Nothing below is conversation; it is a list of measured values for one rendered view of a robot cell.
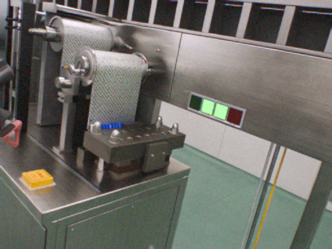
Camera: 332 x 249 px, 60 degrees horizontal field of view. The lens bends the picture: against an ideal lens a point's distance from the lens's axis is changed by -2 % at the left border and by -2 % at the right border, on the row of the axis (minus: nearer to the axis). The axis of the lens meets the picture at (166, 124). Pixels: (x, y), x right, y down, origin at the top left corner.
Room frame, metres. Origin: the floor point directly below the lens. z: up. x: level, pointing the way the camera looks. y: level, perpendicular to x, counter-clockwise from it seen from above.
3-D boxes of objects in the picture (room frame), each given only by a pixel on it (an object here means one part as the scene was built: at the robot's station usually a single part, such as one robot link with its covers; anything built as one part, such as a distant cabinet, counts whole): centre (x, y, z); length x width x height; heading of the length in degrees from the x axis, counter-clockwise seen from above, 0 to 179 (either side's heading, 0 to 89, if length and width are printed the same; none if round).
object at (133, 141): (1.11, 0.10, 1.00); 0.40 x 0.16 x 0.06; 141
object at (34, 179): (0.81, 0.36, 0.91); 0.07 x 0.07 x 0.02; 51
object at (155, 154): (1.06, 0.02, 0.96); 0.10 x 0.03 x 0.11; 141
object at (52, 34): (1.24, 0.55, 1.33); 0.06 x 0.06 x 0.06; 51
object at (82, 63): (1.08, 0.35, 1.25); 0.07 x 0.02 x 0.07; 51
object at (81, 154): (1.15, 0.21, 0.92); 0.28 x 0.04 x 0.04; 141
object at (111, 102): (1.15, 0.22, 1.11); 0.23 x 0.01 x 0.18; 141
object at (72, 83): (1.09, 0.39, 1.05); 0.06 x 0.05 x 0.31; 141
